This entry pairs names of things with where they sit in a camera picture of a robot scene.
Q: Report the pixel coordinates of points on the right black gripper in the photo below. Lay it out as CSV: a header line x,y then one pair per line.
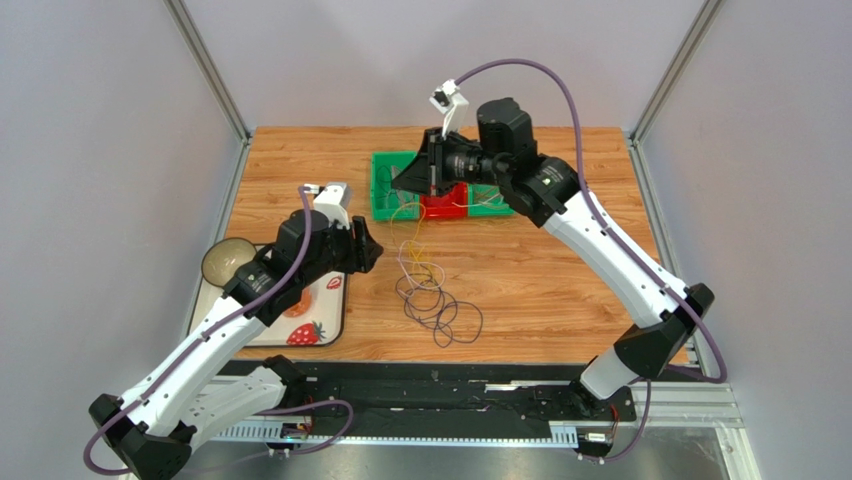
x,y
434,164

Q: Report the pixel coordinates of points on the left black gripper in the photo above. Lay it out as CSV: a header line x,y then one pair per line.
x,y
363,252

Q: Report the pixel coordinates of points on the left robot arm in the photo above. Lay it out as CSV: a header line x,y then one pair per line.
x,y
155,426

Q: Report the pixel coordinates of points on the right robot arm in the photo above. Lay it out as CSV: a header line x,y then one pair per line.
x,y
547,190

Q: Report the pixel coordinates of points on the red plastic bin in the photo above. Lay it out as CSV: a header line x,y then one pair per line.
x,y
451,206

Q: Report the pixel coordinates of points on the right green plastic bin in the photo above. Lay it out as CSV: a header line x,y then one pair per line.
x,y
486,201

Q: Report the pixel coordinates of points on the green plastic bin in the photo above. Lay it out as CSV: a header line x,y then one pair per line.
x,y
486,201
386,202

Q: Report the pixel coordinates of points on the left green plastic bin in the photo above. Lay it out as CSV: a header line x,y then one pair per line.
x,y
386,202

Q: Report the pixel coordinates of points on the strawberry print white tray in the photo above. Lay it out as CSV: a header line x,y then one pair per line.
x,y
320,326

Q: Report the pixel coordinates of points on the beige ceramic bowl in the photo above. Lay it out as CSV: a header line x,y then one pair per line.
x,y
222,260

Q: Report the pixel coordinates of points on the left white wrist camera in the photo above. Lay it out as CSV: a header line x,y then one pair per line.
x,y
332,200

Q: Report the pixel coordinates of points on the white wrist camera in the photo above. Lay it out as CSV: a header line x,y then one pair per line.
x,y
332,200
449,101

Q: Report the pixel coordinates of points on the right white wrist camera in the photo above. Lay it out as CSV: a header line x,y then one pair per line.
x,y
449,101

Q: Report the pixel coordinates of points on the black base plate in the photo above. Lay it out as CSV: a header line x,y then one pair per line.
x,y
450,401

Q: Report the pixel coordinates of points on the aluminium frame rail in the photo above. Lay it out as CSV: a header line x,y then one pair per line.
x,y
668,405

